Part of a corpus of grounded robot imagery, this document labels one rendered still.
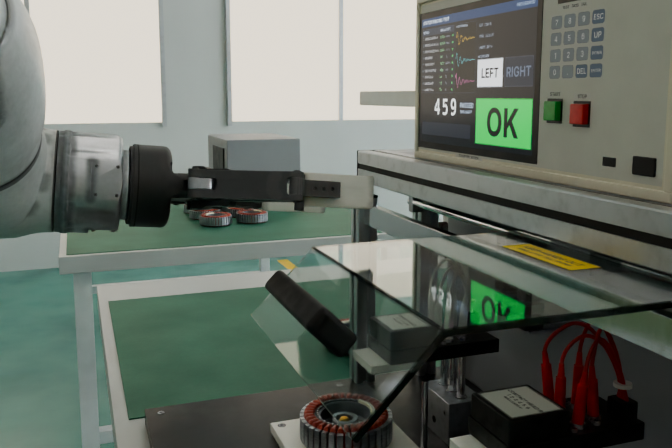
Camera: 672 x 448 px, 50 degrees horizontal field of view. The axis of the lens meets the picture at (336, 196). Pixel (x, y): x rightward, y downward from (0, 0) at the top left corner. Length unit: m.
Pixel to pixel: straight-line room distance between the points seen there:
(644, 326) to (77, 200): 0.46
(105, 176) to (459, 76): 0.42
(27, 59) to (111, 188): 0.18
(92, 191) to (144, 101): 4.64
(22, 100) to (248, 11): 4.94
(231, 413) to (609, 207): 0.61
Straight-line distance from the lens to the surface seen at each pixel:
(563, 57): 0.69
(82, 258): 2.14
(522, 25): 0.75
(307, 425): 0.88
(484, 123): 0.80
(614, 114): 0.64
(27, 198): 0.62
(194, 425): 1.00
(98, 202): 0.63
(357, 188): 0.65
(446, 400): 0.93
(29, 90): 0.51
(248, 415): 1.01
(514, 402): 0.69
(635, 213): 0.58
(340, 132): 5.60
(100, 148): 0.64
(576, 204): 0.63
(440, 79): 0.89
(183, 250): 2.16
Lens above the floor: 1.20
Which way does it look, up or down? 8 degrees down
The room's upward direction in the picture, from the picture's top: straight up
